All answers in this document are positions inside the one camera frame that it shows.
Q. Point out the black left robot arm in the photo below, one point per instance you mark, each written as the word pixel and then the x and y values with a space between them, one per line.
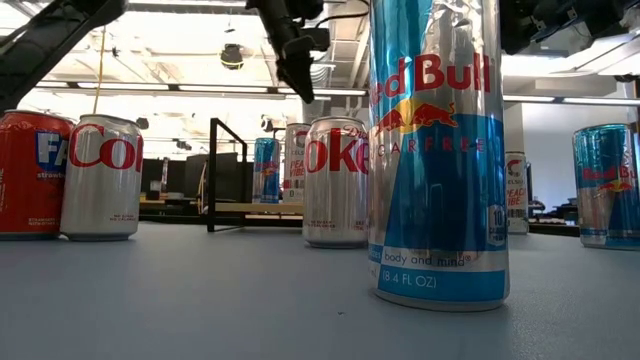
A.
pixel 50 45

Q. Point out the blue silver Red Bull can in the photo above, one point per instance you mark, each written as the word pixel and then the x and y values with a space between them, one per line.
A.
pixel 266 180
pixel 605 210
pixel 440 200

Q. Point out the blue-grey table mat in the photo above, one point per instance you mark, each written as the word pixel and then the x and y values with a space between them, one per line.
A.
pixel 200 300

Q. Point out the black metal shelf side frame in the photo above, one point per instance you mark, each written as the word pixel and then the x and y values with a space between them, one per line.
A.
pixel 212 175

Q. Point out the black ceiling dome fixture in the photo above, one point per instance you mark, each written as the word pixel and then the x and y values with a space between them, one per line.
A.
pixel 231 56

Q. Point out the dark computer monitor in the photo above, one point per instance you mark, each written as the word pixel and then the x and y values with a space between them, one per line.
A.
pixel 220 175

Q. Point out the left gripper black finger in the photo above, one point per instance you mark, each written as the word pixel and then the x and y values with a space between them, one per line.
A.
pixel 300 70
pixel 281 65

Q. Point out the long ceiling light bar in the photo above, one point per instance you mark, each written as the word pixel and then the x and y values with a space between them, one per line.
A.
pixel 575 100
pixel 225 88

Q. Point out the red Fanta strawberry can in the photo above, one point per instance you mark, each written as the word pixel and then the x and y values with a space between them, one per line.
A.
pixel 25 200

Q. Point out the silver Diet Coke can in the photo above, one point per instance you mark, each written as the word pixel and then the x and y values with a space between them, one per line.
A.
pixel 100 195
pixel 332 200

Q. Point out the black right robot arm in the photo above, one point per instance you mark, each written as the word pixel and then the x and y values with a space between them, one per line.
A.
pixel 540 22

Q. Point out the black metal table frame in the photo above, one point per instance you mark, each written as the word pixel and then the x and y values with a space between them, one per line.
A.
pixel 550 230

